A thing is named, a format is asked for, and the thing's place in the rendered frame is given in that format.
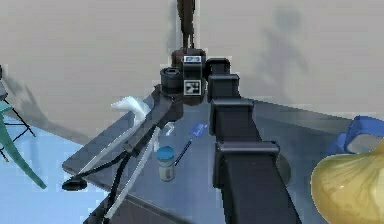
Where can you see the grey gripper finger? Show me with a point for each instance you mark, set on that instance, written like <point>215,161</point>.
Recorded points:
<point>75,183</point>
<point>133,176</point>

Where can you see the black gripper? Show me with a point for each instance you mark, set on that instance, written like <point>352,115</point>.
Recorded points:
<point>170,81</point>

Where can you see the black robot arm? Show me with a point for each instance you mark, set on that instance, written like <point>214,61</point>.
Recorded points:
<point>246,173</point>

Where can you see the white curved statue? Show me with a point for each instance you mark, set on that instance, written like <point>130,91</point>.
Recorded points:
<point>128,104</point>

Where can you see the blue lidded grey jar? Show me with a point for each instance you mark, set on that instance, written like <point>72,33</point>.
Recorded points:
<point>166,163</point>

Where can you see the blue headed thin brush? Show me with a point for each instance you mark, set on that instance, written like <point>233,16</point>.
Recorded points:
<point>198,129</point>

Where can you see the dark grey table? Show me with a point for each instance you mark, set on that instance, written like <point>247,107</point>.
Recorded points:
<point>193,186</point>

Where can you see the blue curved object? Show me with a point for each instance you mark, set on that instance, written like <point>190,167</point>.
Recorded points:
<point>361,126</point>

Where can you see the yellow rounded object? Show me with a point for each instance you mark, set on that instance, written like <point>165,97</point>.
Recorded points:
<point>350,190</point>

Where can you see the dark brown post on base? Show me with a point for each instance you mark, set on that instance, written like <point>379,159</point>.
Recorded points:
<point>186,20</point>

